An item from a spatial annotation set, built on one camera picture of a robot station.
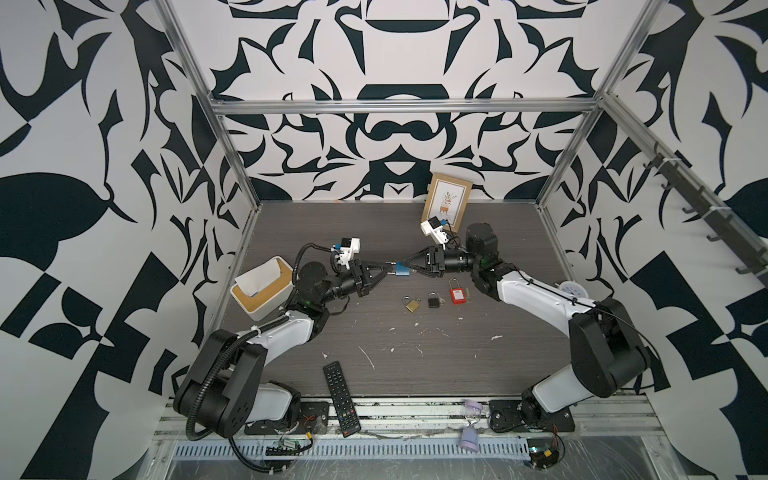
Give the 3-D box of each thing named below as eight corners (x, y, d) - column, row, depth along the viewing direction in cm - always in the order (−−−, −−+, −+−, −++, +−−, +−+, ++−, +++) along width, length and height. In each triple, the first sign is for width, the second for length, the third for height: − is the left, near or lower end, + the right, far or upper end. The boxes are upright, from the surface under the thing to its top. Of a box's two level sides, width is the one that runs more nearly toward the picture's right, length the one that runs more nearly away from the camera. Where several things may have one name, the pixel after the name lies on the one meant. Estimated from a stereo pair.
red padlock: (452, 304, 96) (453, 301, 94) (448, 281, 101) (449, 277, 100) (465, 304, 96) (466, 301, 94) (461, 281, 101) (462, 277, 100)
